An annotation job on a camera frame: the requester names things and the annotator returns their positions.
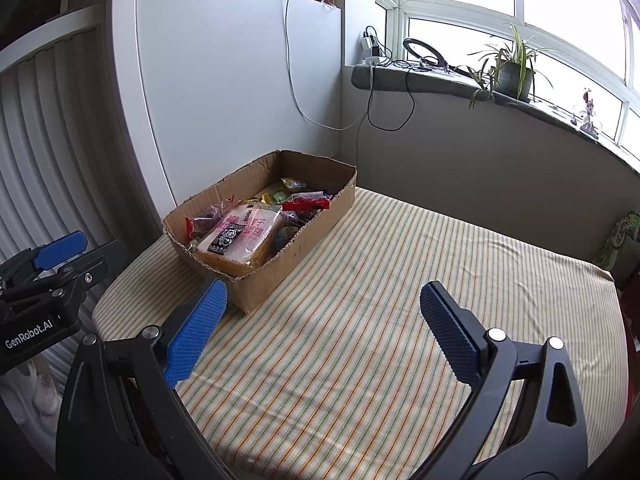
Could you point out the white cabinet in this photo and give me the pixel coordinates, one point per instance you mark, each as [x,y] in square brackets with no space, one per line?
[225,85]

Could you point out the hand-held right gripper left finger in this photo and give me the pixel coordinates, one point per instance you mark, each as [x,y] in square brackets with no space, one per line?
[195,330]

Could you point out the person's left hand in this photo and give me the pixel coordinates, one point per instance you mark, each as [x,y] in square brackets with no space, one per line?
[35,395]

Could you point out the small figurine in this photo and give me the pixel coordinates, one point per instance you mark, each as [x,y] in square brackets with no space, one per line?
[587,110]

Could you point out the white ribbed panel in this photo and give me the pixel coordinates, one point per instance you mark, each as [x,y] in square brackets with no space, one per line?
[45,135]

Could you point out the brown cardboard box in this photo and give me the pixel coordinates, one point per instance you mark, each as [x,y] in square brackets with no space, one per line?
[300,260]

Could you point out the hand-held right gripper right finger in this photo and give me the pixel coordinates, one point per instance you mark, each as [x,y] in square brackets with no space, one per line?
[450,330]

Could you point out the green printed bag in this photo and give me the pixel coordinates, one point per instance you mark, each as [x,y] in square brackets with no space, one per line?
[620,245]

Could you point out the small green square packet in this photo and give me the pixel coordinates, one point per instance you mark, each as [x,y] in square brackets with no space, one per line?
[274,197]

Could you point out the white power strip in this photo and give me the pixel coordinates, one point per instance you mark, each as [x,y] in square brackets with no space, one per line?
[370,47]

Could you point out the yellow candy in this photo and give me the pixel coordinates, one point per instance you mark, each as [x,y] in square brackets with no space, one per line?
[292,183]

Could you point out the potted spider plant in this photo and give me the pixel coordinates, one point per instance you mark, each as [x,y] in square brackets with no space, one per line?
[512,80]

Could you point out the sliced bread packet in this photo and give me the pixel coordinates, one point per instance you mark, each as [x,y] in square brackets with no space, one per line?
[235,237]

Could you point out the striped tablecloth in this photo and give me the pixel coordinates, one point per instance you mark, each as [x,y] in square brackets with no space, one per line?
[350,310]

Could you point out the grey stone windowsill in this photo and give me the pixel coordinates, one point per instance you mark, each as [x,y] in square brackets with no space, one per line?
[430,82]

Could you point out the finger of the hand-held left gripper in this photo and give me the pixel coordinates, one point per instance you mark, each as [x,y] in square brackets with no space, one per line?
[90,270]
[60,249]

